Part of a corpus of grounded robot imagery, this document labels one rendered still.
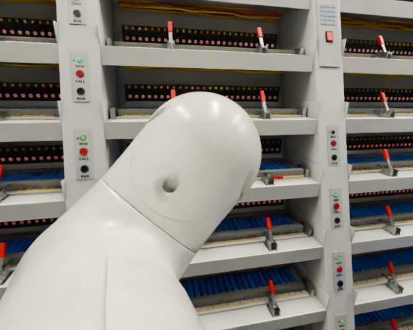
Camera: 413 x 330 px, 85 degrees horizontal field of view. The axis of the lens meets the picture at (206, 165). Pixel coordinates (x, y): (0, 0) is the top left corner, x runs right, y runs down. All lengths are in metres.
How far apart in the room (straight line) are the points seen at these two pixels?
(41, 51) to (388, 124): 1.02
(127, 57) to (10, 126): 0.32
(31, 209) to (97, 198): 0.53
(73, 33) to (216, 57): 0.36
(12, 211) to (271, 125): 0.70
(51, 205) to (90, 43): 0.41
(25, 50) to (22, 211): 0.39
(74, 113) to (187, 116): 0.51
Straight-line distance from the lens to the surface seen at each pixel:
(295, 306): 0.86
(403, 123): 0.99
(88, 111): 0.65
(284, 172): 0.75
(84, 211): 0.17
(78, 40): 0.71
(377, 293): 1.02
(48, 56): 0.73
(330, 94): 0.81
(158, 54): 0.68
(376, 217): 1.01
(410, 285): 1.12
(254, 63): 0.73
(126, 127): 0.63
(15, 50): 0.76
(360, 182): 0.86
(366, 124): 0.89
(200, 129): 0.16
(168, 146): 0.16
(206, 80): 0.88
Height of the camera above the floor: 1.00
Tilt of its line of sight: level
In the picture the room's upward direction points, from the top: 3 degrees counter-clockwise
